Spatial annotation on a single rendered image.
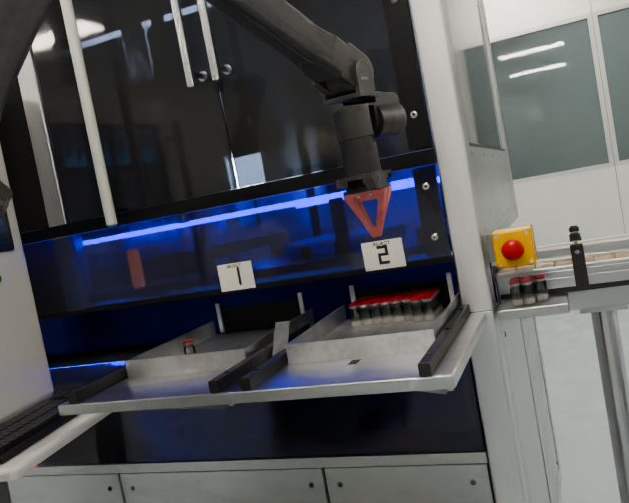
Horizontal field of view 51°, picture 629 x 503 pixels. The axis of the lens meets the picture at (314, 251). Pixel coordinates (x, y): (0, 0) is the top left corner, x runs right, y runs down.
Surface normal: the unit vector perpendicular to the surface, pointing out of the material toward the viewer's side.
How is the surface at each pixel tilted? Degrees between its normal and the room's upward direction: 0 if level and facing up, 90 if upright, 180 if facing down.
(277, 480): 90
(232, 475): 90
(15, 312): 90
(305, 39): 95
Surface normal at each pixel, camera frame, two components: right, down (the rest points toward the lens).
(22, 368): 0.97, -0.17
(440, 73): -0.35, 0.13
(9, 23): 0.64, -0.04
